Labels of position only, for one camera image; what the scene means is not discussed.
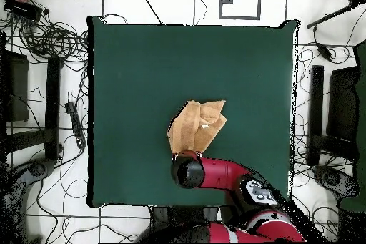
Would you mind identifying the tan terry towel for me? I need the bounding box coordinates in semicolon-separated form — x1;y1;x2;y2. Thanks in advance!
167;99;228;156

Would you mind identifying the dark flat panel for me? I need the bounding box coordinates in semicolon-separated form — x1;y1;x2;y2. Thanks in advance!
0;50;30;123
326;66;360;142

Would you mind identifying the black electronics box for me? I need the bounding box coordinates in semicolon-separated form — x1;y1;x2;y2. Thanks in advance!
4;0;43;21

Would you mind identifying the black upright bar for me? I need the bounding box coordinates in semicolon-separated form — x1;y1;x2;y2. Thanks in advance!
44;56;62;160
307;64;325;166

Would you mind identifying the black power strip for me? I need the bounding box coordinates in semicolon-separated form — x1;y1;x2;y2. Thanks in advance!
64;101;87;150

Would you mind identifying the dark green table cloth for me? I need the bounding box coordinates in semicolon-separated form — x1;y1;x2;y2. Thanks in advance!
86;15;300;208

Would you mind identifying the dark round stand base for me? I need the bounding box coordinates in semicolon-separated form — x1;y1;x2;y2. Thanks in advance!
312;165;360;199
0;157;56;243

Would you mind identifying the black power adapter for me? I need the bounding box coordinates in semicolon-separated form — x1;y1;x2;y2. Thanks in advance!
312;26;334;62

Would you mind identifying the black tripod pole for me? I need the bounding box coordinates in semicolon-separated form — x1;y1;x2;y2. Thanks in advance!
306;0;366;29

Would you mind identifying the green hanging cloth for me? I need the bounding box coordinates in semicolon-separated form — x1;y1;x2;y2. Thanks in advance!
340;40;366;213

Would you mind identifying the black cable bundle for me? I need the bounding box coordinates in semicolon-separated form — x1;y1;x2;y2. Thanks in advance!
0;0;89;70

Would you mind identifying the long black cable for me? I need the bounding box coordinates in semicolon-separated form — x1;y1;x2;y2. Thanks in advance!
133;0;163;25

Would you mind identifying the grey square frame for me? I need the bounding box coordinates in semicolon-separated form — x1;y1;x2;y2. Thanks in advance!
219;0;262;21

